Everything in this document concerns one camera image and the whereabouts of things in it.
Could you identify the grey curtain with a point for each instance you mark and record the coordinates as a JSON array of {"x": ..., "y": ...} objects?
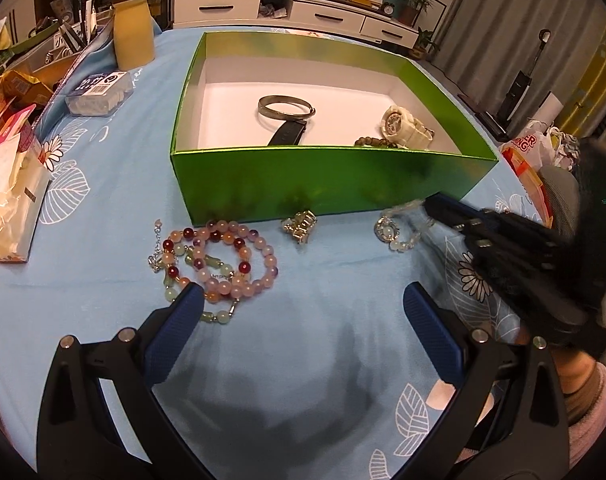
[{"x": 488, "y": 42}]

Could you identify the right hand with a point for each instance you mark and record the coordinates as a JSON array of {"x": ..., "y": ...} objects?
[{"x": 572, "y": 363}]

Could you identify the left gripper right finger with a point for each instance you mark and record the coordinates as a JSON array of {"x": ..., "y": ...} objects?
[{"x": 507, "y": 417}]

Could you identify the clear box of cotton swabs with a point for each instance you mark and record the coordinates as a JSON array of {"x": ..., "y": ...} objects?
[{"x": 100, "y": 94}]

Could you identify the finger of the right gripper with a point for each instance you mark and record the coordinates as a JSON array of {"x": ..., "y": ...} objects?
[
  {"x": 459, "y": 216},
  {"x": 508, "y": 257}
]

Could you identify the light blue floral tablecloth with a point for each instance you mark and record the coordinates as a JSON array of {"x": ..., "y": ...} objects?
[{"x": 320, "y": 377}]

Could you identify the red yellow paper bag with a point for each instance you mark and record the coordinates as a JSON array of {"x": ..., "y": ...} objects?
[{"x": 532, "y": 184}]

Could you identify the silver bangle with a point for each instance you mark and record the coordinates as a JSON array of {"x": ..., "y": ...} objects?
[{"x": 278, "y": 107}]

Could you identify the white tissue pack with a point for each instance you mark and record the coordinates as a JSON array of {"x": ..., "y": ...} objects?
[{"x": 23, "y": 184}]

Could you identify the green cardboard box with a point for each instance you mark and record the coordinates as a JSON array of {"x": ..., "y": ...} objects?
[{"x": 232, "y": 163}]

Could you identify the white TV cabinet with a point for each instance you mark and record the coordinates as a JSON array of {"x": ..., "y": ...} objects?
[{"x": 327, "y": 16}]

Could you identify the upright vacuum cleaner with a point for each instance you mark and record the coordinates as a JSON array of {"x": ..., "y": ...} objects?
[{"x": 498, "y": 123}]

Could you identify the pink right sleeve forearm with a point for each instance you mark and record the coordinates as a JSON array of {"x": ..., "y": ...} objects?
[{"x": 585, "y": 403}]

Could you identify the white plastic shopping bag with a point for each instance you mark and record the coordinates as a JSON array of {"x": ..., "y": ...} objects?
[{"x": 539, "y": 145}]

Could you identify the potted plant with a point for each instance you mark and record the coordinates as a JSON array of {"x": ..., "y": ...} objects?
[{"x": 411, "y": 9}]

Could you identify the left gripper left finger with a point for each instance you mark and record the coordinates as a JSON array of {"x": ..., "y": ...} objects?
[{"x": 76, "y": 435}]

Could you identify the yellow bottle brown lid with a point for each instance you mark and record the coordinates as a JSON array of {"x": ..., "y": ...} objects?
[{"x": 133, "y": 34}]

